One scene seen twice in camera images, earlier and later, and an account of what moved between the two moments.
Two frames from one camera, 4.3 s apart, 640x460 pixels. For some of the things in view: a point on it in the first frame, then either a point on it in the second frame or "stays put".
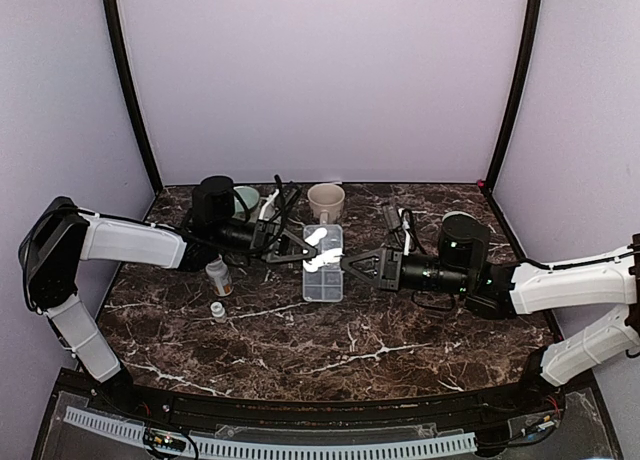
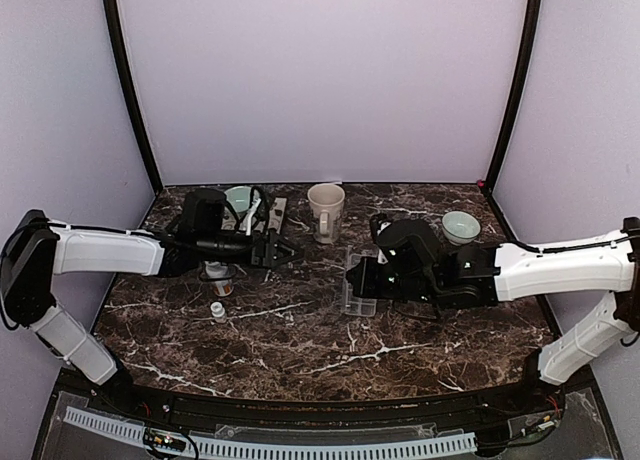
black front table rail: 520,397 stays put
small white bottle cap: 217,309 stays put
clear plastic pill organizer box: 323,273 -> 354,305
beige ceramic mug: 326,202 stays put
